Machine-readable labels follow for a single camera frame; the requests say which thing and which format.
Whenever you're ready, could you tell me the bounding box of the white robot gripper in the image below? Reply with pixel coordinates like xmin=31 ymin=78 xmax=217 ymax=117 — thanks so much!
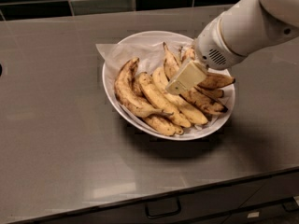
xmin=165 ymin=16 xmax=247 ymax=95

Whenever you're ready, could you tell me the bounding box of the black drawer handle centre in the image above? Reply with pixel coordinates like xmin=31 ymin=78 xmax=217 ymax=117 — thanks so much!
xmin=145 ymin=198 xmax=181 ymax=219

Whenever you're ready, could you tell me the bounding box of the yellow banana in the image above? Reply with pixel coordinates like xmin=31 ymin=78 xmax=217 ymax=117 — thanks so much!
xmin=151 ymin=66 xmax=208 ymax=125
xmin=138 ymin=72 xmax=191 ymax=128

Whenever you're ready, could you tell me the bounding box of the white oval bowl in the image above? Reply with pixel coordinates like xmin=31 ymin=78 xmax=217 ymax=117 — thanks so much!
xmin=96 ymin=31 xmax=235 ymax=141

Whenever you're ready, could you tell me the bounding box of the yellow banana centre left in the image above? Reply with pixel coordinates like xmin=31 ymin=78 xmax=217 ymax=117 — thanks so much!
xmin=138 ymin=72 xmax=191 ymax=128

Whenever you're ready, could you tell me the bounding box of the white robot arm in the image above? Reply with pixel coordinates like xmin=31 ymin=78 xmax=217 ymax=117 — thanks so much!
xmin=166 ymin=0 xmax=299 ymax=95

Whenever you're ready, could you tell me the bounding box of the black drawer handle right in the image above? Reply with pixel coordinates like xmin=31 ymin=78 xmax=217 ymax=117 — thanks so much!
xmin=282 ymin=197 xmax=299 ymax=213

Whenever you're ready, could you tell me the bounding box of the small banana behind left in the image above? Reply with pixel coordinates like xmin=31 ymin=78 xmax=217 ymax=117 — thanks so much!
xmin=132 ymin=76 xmax=143 ymax=97

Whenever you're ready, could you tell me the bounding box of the small banana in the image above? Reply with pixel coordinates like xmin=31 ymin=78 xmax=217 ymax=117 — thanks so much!
xmin=143 ymin=115 xmax=184 ymax=136
xmin=132 ymin=76 xmax=143 ymax=97

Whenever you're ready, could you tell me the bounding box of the leftmost spotted banana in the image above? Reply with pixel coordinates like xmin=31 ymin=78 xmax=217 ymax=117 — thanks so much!
xmin=114 ymin=57 xmax=171 ymax=118

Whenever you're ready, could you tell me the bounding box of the small banana bottom front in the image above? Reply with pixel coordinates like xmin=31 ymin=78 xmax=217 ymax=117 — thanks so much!
xmin=143 ymin=115 xmax=184 ymax=136

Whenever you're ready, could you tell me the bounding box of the rightmost spotted banana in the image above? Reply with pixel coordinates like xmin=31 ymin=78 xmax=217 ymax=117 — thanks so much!
xmin=181 ymin=47 xmax=235 ymax=90

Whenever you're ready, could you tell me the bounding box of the long spotted brown banana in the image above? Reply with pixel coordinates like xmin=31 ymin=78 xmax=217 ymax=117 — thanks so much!
xmin=163 ymin=42 xmax=228 ymax=115

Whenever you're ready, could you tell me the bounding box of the thin banana behind right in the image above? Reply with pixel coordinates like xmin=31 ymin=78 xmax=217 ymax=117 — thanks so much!
xmin=178 ymin=46 xmax=224 ymax=98

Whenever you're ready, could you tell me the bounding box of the black drawer handle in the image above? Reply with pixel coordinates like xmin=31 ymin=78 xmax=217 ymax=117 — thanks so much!
xmin=145 ymin=198 xmax=181 ymax=219
xmin=282 ymin=197 xmax=299 ymax=213

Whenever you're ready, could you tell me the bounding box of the dark cabinet drawer front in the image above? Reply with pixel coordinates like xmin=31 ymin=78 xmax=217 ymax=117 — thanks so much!
xmin=38 ymin=170 xmax=299 ymax=224

